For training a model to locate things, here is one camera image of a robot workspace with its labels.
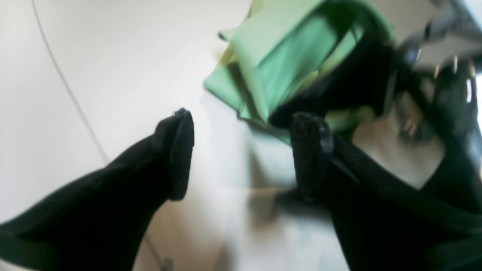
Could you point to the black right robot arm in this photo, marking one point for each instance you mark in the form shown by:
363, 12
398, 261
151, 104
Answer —
449, 97

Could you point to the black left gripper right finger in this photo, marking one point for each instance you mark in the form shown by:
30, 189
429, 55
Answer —
382, 223

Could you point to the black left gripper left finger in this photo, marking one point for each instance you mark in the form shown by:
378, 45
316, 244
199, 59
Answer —
97, 222

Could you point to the green T-shirt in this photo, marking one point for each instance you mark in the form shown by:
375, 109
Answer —
282, 46

